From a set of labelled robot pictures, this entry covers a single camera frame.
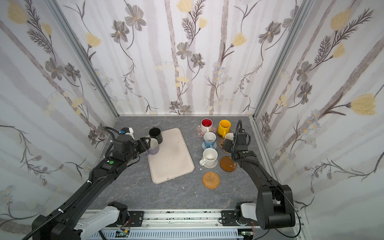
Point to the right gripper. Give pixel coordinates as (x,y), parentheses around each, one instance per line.
(229,144)

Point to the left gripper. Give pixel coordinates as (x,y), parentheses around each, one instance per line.
(144,144)

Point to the brown paw cork coaster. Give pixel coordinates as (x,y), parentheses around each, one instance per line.
(221,143)

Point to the plain white mug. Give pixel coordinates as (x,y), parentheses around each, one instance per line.
(230,136)

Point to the white mug grey rim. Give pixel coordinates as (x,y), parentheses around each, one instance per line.
(154,146)

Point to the black mug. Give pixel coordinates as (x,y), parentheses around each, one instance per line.
(156,133)

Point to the glossy brown round coaster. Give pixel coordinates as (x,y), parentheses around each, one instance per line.
(227,164)

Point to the blue patterned mug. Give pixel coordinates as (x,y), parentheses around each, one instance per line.
(209,137)

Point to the yellow mug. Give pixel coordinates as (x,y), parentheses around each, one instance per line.
(224,127)

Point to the speckled white mug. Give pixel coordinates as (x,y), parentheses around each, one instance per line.
(209,159)

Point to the pink flower silicone coaster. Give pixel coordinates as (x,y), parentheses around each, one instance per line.
(201,134)

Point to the white mug red inside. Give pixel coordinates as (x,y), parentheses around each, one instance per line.
(206,126)

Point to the beige rectangular serving tray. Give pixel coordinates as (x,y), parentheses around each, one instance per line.
(173,158)

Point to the wicker rattan round coaster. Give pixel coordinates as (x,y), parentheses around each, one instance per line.
(211,180)

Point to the light blue woven coaster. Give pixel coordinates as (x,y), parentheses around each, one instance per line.
(206,145)

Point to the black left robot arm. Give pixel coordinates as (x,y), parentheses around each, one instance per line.
(60,223)

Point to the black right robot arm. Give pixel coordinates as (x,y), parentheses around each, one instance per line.
(273,207)

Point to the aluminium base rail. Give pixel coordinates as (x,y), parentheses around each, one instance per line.
(93,222)

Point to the white ventilated cable duct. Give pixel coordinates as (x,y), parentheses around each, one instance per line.
(174,234)

